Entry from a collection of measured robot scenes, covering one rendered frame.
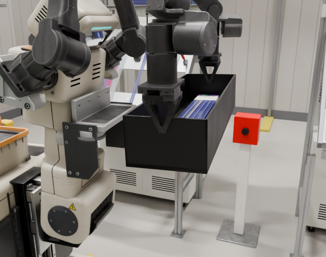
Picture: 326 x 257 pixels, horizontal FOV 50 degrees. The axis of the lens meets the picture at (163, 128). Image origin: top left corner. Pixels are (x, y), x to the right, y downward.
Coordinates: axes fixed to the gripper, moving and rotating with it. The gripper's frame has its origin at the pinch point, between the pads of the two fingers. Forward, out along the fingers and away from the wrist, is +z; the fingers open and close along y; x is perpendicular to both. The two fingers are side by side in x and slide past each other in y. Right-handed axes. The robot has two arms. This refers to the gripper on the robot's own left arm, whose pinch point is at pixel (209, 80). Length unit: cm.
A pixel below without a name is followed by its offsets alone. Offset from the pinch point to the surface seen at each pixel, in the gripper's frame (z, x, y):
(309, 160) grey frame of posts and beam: 50, -43, 60
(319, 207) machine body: 91, -56, 89
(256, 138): 45, -16, 73
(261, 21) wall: -13, -7, 365
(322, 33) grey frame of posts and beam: -10, -48, 111
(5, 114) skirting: 100, 309, 249
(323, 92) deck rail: 18, -48, 78
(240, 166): 64, -8, 76
